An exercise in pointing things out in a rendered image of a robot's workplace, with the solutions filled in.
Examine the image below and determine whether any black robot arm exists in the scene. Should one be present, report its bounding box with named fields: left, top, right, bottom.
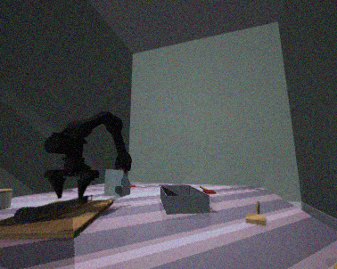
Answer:
left=45, top=111, right=132, bottom=173

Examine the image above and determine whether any wooden board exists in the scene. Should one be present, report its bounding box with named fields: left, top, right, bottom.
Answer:
left=0, top=200, right=113, bottom=240

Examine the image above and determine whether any tan wooden spatula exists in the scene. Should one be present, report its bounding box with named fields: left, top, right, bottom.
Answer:
left=246, top=201, right=266, bottom=225

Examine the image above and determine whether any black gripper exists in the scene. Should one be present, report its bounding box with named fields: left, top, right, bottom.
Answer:
left=44, top=155, right=99, bottom=200

